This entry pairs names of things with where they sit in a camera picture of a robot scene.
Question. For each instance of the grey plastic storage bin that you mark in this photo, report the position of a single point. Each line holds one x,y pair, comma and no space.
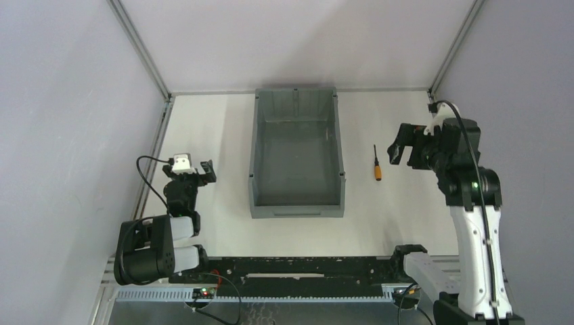
296,161

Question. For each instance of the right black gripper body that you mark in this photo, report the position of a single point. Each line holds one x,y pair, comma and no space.
415,146

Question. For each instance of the orange handled screwdriver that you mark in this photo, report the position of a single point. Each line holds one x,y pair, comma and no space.
377,169

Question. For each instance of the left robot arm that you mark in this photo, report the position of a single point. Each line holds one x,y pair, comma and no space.
146,250

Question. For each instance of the small led circuit board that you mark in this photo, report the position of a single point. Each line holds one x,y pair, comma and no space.
203,293

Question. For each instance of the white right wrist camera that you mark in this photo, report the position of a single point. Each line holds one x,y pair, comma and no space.
440,111

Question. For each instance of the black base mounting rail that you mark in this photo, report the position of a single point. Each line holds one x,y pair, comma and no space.
304,277

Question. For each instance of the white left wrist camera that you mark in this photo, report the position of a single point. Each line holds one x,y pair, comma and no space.
182,164

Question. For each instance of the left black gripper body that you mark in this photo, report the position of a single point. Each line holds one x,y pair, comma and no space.
193,177

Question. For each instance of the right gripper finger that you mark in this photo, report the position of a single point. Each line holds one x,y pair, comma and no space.
407,134
395,152

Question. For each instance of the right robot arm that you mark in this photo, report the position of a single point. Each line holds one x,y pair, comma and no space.
474,199

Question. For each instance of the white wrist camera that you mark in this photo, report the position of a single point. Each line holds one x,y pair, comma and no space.
440,111
182,164

